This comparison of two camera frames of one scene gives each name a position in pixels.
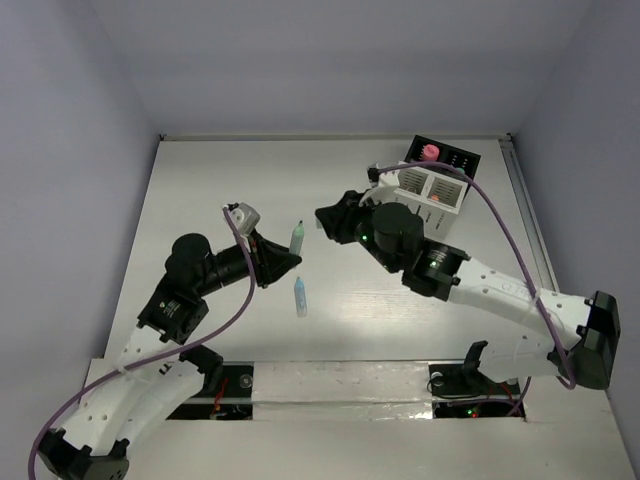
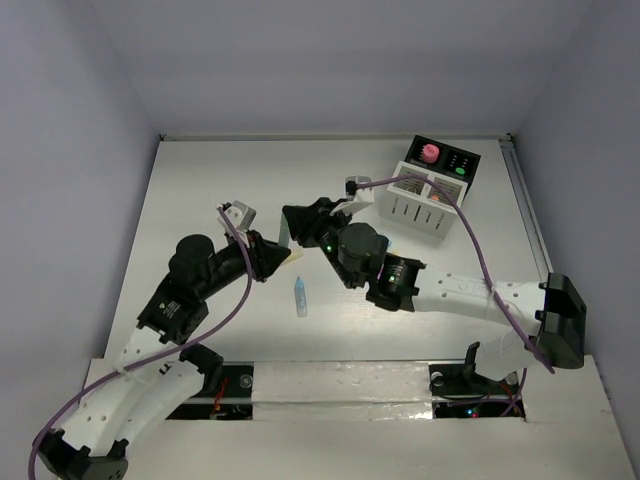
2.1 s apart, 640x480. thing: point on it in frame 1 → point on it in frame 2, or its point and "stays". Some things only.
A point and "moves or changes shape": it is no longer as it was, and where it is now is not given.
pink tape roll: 431,152 stays
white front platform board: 353,420 stays
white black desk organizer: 435,193 stays
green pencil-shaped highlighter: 297,239 moves or changes shape
